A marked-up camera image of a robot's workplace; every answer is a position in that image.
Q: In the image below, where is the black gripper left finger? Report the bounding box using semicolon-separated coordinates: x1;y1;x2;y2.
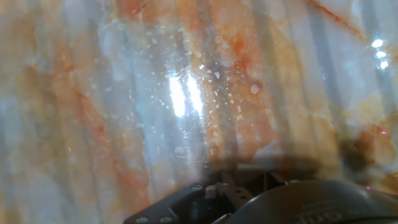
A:
124;183;254;224

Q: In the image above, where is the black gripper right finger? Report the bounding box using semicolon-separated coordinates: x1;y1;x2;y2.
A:
234;164;282;190

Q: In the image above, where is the orange marble pattern mat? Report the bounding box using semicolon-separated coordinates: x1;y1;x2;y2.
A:
0;0;398;224

